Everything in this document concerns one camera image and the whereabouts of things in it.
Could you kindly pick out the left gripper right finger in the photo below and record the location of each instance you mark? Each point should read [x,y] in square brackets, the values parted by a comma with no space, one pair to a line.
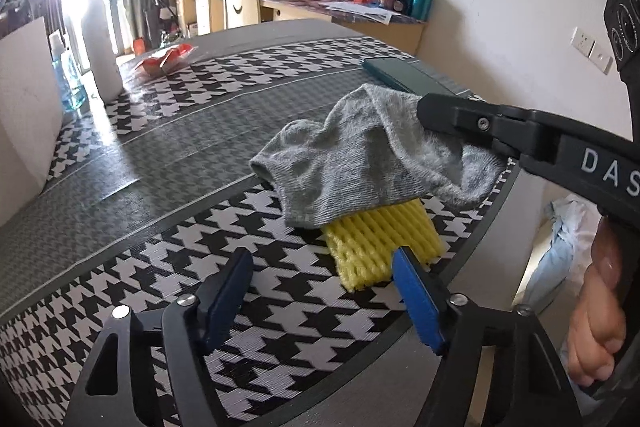
[528,385]

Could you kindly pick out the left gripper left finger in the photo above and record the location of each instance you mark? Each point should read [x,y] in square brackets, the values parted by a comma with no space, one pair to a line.
[116,386]

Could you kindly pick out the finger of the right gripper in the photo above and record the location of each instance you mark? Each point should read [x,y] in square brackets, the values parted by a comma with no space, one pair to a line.
[504,129]

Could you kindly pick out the grey sock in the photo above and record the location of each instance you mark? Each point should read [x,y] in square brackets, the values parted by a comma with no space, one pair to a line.
[370,151]

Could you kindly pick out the yellow foam fruit net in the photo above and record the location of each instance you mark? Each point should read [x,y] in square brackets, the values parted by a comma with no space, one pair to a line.
[362,244]

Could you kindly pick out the person's right hand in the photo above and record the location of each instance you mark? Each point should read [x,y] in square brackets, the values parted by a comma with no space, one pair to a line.
[597,326]

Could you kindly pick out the dark green phone case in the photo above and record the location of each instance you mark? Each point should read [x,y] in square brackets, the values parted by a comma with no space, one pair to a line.
[409,77]

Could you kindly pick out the teal bottle on desk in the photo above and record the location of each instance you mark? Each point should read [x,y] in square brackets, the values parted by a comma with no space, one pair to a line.
[421,9]

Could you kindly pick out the printed papers on desk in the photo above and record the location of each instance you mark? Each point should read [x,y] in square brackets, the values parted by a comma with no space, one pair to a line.
[377,15]

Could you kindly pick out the houndstooth table cloth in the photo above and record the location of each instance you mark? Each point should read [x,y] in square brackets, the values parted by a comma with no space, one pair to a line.
[147,196]

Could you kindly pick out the white styrofoam box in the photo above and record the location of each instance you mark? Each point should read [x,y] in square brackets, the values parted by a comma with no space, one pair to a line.
[31,115]

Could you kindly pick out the wooden smiley chair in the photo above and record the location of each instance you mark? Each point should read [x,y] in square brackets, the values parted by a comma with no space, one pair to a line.
[239,13]

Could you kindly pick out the clear bottle blue liquid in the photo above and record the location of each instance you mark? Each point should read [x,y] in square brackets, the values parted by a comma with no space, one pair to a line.
[72,91]

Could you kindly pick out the red snack packet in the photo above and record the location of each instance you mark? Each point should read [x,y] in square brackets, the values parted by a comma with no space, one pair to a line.
[163,63]

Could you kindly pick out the long wooden desk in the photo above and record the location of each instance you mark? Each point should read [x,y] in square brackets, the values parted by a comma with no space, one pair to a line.
[404,33]

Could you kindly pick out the white bottle red pump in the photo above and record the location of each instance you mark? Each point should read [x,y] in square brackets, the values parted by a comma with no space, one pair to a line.
[100,53]

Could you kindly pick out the orange object on floor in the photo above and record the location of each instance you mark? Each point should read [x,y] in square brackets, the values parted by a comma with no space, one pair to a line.
[138,46]

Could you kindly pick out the white wall socket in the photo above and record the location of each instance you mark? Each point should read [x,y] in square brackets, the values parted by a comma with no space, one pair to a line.
[588,47]

